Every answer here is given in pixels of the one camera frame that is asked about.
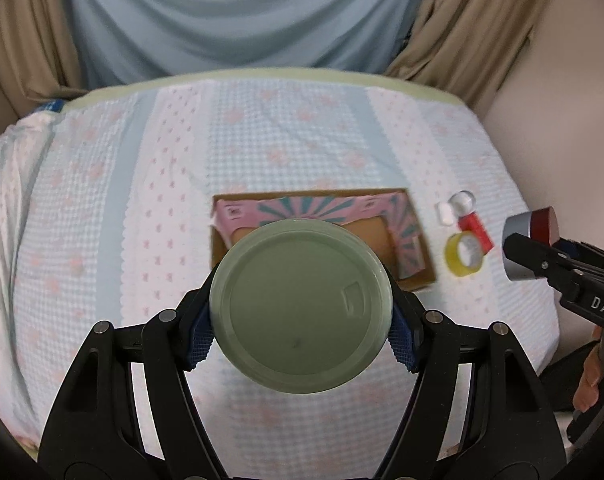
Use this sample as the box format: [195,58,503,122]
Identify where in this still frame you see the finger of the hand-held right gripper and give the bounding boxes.
[503,232,585,307]
[552,238,604,276]

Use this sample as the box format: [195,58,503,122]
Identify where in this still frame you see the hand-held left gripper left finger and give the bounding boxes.
[38,287,233,480]

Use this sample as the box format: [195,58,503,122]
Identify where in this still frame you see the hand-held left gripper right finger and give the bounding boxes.
[372,290,569,480]

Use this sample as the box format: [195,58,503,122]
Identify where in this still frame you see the grey can with red end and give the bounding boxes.
[502,206,563,281]

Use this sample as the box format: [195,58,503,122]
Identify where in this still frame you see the cardboard box with pink print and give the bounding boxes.
[210,188,437,292]

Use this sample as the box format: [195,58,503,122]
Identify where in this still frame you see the green round jar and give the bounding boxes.
[209,218,395,395]

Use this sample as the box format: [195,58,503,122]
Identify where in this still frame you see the person's right hand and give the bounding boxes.
[572,326,604,413]

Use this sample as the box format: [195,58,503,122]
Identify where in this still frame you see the red and white small tube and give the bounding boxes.
[457,211,495,254]

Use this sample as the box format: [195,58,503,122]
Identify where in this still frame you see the yellow tape roll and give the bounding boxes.
[444,231,485,277]

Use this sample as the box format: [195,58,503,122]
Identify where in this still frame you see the clear round cap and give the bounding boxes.
[450,190,476,215]

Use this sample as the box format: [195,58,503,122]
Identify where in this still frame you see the beige curtain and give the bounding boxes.
[384,0,578,111]
[0,0,88,102]

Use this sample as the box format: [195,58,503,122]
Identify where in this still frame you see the pale green mattress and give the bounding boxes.
[62,67,469,112]

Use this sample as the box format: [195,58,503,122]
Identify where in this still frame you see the light blue curtain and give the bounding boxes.
[62,0,435,92]

